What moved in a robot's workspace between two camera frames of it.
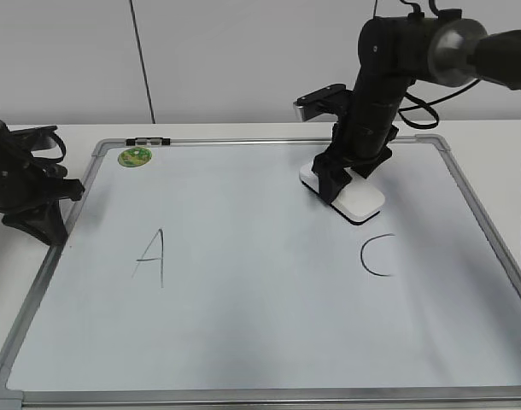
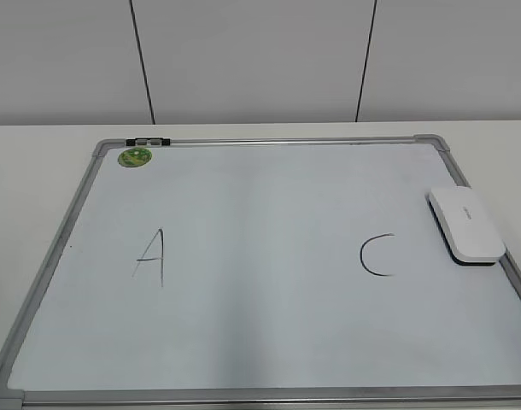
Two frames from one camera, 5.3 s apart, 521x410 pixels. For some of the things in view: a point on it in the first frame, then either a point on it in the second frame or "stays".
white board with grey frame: x=198 y=273 stays
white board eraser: x=359 y=201 → x=469 y=232
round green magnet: x=134 y=157 stays
